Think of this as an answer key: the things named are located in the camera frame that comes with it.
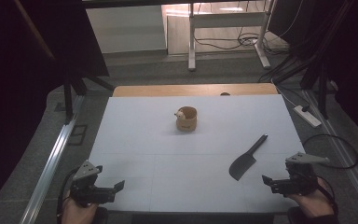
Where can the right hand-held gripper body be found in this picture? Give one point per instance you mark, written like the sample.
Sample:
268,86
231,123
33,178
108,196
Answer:
301,183

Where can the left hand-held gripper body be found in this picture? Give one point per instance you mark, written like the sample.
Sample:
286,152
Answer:
87,190

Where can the black cleaver knife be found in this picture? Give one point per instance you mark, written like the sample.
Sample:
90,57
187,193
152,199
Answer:
242,166

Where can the tan cup with chick figure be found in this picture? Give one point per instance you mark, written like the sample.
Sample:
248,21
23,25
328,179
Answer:
187,122

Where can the person's left hand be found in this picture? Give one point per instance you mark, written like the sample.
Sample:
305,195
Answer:
76,213

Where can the person's right hand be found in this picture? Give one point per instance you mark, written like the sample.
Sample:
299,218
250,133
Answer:
317,203

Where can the white table mat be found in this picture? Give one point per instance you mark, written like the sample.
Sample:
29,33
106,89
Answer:
143,146

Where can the dark floor outlet plate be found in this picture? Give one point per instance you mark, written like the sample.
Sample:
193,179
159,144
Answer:
60,107
77,135

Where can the white power strip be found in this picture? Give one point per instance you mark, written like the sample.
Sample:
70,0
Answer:
310,118

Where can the black plug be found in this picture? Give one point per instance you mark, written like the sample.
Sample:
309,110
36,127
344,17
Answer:
305,108

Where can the black metal stand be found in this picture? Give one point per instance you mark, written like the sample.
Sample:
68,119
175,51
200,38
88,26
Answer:
323,93
68,99

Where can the dark table grommet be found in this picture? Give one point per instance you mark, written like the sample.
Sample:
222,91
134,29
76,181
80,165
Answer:
225,93

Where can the black curtain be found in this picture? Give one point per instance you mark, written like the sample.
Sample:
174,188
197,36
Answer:
18,77
348,46

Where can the aluminium rail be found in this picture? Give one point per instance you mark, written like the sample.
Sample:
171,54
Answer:
54,158
338,146

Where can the white desk frame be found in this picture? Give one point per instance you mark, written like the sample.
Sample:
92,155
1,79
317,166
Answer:
227,19

